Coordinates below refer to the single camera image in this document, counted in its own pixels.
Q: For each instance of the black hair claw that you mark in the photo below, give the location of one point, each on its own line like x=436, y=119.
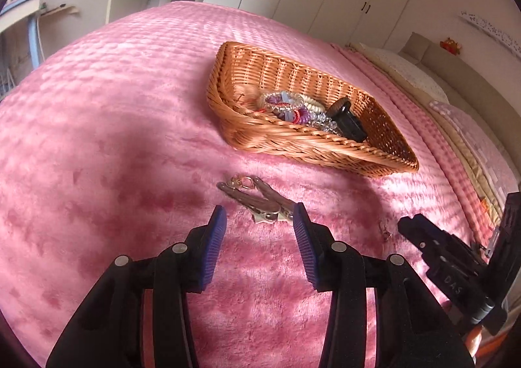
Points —
x=348, y=119

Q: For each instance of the red plush toy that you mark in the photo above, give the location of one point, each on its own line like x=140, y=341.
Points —
x=451, y=46

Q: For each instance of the white floral pillow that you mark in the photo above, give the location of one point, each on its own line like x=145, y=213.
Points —
x=407, y=71

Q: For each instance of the brown wicker basket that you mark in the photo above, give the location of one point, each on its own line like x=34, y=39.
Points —
x=285, y=140

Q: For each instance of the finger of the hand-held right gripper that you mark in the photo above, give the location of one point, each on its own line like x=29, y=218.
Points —
x=509, y=246
x=431, y=239

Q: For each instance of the beige padded headboard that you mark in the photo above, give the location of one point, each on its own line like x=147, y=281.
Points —
x=480, y=83

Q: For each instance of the pink patterned pillow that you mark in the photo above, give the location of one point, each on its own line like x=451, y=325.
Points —
x=480, y=140

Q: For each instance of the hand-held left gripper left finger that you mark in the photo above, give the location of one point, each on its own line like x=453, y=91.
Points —
x=215, y=246

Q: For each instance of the pink ribbed blanket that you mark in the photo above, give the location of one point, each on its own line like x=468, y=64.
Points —
x=415, y=115

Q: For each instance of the white and blue desk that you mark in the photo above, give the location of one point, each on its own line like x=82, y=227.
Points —
x=20, y=12

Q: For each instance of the small gold earring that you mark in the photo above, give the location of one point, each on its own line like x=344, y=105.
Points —
x=386, y=231

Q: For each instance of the white carved wall shelf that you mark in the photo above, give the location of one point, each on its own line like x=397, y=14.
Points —
x=490, y=30

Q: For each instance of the small wooden shelf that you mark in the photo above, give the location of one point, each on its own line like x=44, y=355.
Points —
x=59, y=9

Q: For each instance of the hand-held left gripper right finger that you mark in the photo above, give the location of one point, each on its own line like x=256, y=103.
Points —
x=305, y=246

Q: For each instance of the beige quilt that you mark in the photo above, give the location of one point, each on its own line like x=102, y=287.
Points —
x=452, y=123

